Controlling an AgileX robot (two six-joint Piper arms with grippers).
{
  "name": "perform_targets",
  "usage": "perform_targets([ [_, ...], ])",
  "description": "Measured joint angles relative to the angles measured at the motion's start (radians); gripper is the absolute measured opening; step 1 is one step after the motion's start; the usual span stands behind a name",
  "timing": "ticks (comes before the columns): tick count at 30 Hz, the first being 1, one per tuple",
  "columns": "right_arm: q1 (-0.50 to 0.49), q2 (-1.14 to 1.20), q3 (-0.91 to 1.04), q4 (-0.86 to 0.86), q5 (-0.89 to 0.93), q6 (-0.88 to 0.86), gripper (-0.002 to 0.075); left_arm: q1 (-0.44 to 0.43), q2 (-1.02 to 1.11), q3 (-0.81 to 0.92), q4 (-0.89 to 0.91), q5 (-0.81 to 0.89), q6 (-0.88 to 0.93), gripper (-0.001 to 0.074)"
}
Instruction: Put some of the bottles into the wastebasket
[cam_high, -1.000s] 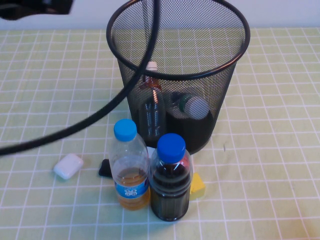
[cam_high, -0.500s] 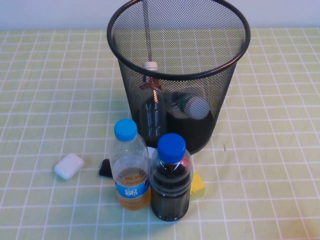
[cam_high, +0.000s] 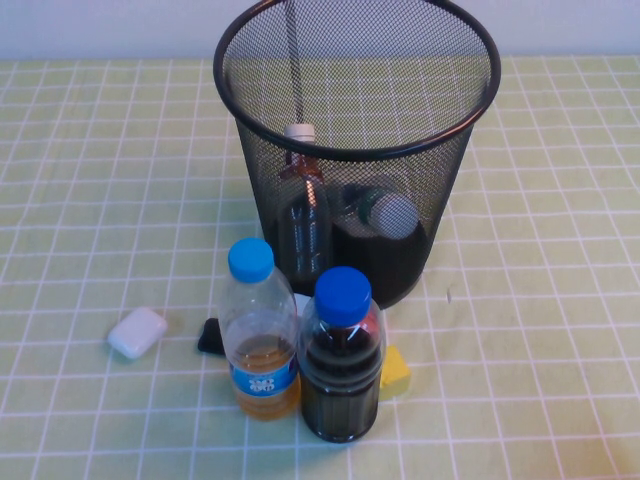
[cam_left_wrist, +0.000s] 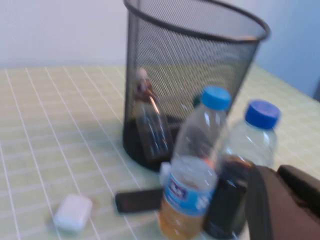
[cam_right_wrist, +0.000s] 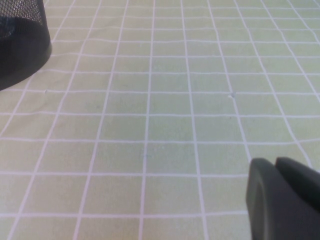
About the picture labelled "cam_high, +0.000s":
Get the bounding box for green checked tablecloth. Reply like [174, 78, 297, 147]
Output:
[0, 54, 640, 480]

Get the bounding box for black mesh wastebasket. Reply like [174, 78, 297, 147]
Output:
[212, 0, 502, 310]

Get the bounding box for yellow block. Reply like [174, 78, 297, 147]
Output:
[379, 344, 413, 401]

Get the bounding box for white earbud case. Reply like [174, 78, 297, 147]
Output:
[107, 306, 169, 360]

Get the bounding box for brown label clear bottle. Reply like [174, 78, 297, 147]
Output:
[277, 123, 334, 286]

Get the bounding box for orange liquid bottle blue label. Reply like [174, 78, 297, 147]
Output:
[218, 237, 302, 422]

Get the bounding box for dark cola bottle blue cap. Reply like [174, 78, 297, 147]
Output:
[297, 266, 388, 444]

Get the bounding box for green label clear bottle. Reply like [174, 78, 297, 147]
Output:
[339, 184, 421, 241]

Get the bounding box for small black object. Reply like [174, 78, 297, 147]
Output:
[196, 317, 225, 357]

